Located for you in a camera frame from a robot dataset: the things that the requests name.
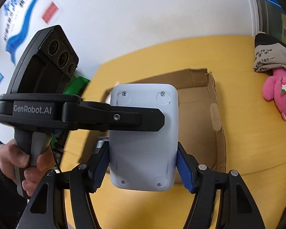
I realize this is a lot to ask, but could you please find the white rectangular device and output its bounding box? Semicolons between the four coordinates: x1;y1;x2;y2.
109;84;179;192

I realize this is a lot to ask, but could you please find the person's left hand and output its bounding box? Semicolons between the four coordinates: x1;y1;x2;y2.
0;139;55;196

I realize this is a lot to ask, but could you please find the green cloth covered table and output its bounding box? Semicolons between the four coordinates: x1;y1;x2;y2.
63;76;90;97

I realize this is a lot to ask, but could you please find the brown cardboard box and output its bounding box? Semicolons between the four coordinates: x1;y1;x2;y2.
98;69;226;184

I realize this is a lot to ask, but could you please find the pink plush toy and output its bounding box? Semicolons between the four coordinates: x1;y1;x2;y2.
262;68;286;121

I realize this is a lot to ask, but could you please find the black white printed cloth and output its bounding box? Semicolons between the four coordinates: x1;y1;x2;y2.
253;33;286;72

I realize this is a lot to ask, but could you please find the blue wall decal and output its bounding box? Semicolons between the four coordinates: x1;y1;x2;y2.
3;0;39;64

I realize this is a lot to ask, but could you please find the red wall notice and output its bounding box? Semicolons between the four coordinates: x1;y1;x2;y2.
41;2;59;24

